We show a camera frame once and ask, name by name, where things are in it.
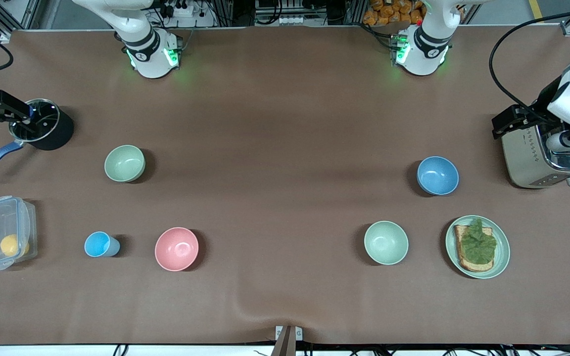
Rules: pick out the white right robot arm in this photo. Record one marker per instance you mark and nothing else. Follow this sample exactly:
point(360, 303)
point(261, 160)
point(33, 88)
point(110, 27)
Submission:
point(151, 59)

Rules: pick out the yellow lemon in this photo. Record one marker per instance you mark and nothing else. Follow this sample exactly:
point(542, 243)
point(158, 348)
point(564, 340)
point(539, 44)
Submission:
point(10, 245)

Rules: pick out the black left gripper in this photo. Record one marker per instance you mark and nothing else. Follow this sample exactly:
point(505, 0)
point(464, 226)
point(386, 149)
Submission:
point(544, 105)

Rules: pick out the small white power strip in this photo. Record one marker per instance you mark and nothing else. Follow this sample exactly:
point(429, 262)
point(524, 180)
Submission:
point(289, 21)

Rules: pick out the white power strip with plugs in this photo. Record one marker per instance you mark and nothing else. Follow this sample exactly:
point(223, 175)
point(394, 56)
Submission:
point(178, 11)

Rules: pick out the glass lid with blue knob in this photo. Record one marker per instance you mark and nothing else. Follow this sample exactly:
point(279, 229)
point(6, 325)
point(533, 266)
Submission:
point(45, 116)

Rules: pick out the metal mount bracket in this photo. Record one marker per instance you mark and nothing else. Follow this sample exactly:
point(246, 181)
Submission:
point(289, 338)

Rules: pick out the sage green bowl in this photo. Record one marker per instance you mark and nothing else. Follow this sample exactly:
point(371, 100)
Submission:
point(124, 163)

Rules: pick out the blue bowl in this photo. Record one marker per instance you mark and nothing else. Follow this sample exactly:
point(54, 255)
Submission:
point(437, 175)

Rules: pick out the beige and chrome toaster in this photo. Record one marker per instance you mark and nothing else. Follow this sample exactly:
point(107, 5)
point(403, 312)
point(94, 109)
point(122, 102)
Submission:
point(527, 158)

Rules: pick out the blue plastic cup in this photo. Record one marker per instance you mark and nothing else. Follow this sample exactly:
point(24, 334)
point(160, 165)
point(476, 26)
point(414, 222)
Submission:
point(98, 244)

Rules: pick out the pale green plate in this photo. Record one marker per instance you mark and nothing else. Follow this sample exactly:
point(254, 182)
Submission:
point(502, 257)

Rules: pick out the brown table cloth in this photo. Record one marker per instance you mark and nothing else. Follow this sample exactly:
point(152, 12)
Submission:
point(285, 123)

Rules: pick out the green lettuce leaf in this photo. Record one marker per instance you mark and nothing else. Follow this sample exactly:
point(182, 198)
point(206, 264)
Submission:
point(478, 244)

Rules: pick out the toasted bread slice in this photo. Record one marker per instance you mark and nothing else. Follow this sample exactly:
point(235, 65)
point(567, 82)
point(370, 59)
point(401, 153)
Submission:
point(473, 267)

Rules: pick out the mint green bowl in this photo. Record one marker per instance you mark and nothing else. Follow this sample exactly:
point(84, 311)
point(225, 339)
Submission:
point(386, 242)

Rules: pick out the orange snack packets pile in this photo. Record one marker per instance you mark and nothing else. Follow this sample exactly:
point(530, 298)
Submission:
point(389, 11)

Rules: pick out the pink bowl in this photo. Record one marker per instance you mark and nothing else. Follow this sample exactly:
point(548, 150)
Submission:
point(176, 248)

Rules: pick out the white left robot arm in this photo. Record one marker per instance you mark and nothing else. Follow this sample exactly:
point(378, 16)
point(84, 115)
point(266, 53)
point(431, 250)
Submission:
point(423, 54)

